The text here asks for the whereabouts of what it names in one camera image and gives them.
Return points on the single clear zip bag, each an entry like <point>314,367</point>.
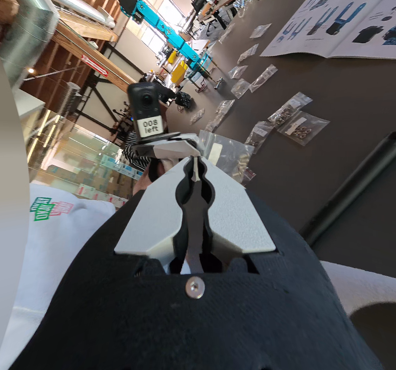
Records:
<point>229,150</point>

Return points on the small metal wrench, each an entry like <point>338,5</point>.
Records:
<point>219,83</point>

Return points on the striped black white cloth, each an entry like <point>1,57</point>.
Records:
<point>133,159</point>

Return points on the open instruction booklet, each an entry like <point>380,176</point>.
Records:
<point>309,40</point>

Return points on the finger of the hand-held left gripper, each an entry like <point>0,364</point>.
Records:
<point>185,137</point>
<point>173,151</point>

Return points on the stack of cardboard boxes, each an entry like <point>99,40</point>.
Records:
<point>92,187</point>

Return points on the dark grey desk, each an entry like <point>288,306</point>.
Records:
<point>309,165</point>

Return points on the cyan hobby robot arm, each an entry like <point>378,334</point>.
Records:
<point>154,20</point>

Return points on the person's left hand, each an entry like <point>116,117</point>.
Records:
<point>144,184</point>

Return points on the silver ventilation duct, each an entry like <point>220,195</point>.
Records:
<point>80,4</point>
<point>27,20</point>

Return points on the scattered small hardware bags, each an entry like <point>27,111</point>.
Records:
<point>297,128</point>

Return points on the black servo claw assembly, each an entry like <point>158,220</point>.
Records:
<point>184,100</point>

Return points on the white foam piece with hole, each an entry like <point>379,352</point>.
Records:
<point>355,280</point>

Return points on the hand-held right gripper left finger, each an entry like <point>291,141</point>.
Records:
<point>148,221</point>

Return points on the yellow storage bin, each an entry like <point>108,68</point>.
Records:
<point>179,72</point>

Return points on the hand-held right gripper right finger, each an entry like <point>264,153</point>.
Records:
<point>238,218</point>

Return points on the red white wall sign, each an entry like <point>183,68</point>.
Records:
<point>94,65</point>

